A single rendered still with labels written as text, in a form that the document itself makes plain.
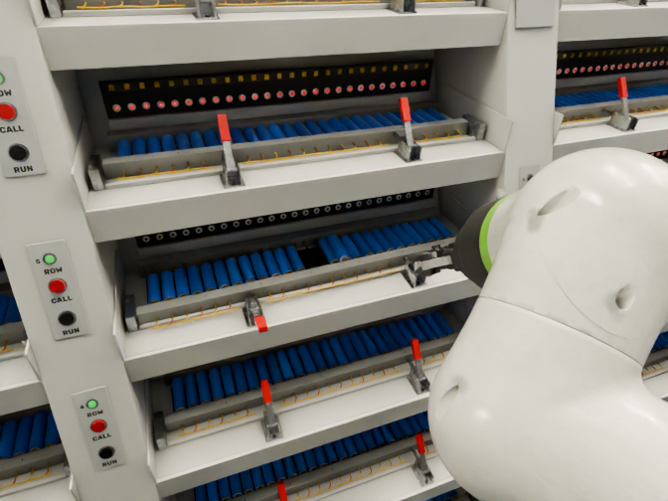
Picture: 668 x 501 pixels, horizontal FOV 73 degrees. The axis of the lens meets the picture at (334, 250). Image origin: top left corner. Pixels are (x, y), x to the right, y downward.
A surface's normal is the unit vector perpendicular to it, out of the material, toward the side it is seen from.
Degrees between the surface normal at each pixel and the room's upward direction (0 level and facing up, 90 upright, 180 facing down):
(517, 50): 90
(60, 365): 90
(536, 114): 90
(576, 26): 111
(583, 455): 56
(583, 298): 64
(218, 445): 21
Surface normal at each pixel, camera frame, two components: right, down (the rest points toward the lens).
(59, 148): 0.33, 0.25
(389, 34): 0.35, 0.57
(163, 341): 0.03, -0.80
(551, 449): -0.37, -0.21
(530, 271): -0.73, -0.36
